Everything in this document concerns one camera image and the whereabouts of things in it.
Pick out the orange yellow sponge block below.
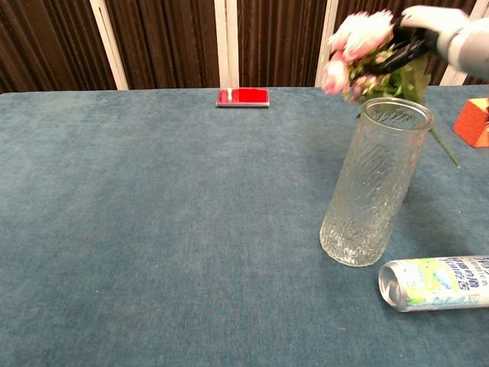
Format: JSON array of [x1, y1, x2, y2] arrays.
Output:
[[452, 97, 489, 148]]

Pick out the white frame post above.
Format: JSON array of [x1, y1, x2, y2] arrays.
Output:
[[314, 0, 339, 88], [89, 0, 130, 91], [213, 0, 241, 89], [439, 0, 489, 86]]

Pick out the blue velvet tablecloth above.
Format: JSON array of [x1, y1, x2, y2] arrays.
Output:
[[0, 84, 489, 367]]

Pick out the dark brown curtain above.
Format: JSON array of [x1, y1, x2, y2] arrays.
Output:
[[0, 0, 489, 94]]

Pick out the red ink pad case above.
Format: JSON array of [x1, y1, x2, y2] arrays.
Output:
[[215, 87, 271, 109]]

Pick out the pink artificial flower bouquet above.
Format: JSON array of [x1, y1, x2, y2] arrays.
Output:
[[319, 10, 462, 170]]

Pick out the white green drink can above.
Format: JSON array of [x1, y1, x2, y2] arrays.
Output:
[[377, 255, 489, 313]]

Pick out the clear textured glass vase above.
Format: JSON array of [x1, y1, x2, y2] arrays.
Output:
[[319, 97, 436, 268]]

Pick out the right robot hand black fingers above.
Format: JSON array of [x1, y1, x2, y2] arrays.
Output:
[[367, 5, 471, 76]]

